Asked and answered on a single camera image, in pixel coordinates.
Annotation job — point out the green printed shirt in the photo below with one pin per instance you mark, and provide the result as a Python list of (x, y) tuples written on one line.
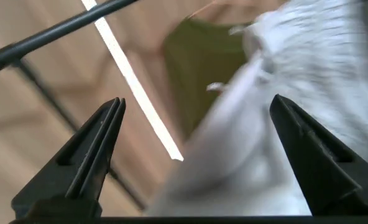
[(196, 62)]

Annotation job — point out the pink clothes hanger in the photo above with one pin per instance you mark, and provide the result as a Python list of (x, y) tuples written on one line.
[(202, 7)]

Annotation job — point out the beige curtain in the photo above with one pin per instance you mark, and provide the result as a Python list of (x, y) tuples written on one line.
[(31, 140)]

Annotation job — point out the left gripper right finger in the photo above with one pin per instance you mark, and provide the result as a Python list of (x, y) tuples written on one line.
[(327, 174)]

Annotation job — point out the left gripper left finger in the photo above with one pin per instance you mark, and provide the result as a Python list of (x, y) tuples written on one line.
[(62, 183)]

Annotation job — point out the black clothes rack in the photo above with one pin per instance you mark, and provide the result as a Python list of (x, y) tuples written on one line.
[(47, 35)]

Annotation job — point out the pale blue garment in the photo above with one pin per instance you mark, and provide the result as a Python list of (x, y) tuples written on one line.
[(249, 171)]

